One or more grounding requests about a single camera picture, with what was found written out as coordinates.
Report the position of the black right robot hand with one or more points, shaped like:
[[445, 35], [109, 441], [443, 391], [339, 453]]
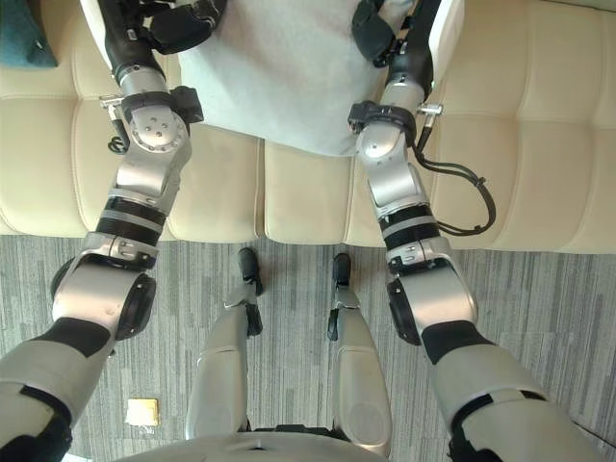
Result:
[[380, 33]]

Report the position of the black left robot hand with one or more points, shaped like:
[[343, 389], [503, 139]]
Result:
[[127, 41]]

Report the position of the light grey square cushion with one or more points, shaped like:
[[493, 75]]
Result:
[[279, 72]]

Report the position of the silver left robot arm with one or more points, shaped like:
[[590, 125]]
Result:
[[144, 168]]

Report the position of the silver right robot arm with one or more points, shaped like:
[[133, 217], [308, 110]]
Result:
[[399, 192]]

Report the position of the dark teal cushion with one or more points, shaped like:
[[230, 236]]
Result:
[[21, 33]]

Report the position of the cream leather sofa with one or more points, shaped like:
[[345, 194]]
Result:
[[529, 144]]

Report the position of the dark right robot foot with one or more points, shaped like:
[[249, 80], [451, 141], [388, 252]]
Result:
[[342, 268]]

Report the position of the dark robot foot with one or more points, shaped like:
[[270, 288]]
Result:
[[342, 268], [248, 267]]

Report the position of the dark left robot foot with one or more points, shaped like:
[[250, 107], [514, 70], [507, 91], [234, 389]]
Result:
[[248, 267]]

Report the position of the silver left robot leg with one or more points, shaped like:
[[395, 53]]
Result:
[[221, 366]]

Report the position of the silver robot leg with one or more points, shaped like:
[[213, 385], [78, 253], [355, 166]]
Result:
[[221, 366], [358, 375]]

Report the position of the silver right robot leg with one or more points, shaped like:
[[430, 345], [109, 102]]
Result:
[[358, 375]]

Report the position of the yellow square floor marker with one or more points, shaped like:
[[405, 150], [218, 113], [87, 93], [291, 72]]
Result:
[[143, 411]]

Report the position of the silver robot torso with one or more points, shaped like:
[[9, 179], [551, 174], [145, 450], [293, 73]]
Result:
[[279, 447]]

